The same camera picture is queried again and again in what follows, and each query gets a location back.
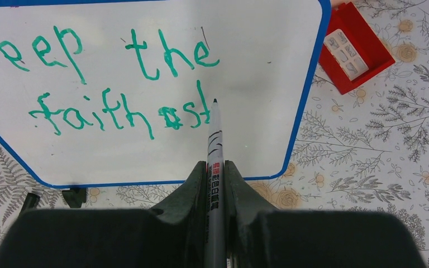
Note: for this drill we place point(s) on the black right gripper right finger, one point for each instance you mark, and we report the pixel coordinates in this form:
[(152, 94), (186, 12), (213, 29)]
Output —
[(261, 235)]

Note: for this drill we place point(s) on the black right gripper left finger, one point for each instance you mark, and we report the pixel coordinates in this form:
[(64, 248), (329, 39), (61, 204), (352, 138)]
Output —
[(169, 234)]

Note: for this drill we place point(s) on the green whiteboard marker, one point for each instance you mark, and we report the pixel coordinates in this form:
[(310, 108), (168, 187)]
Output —
[(215, 246)]

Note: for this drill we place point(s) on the blue framed whiteboard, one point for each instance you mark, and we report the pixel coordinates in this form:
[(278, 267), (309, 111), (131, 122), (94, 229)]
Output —
[(106, 93)]

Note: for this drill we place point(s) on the black whiteboard marker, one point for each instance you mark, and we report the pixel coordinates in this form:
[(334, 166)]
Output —
[(31, 202)]

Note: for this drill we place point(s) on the red rectangular frame block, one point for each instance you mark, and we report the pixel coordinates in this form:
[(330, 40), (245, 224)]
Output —
[(352, 53)]

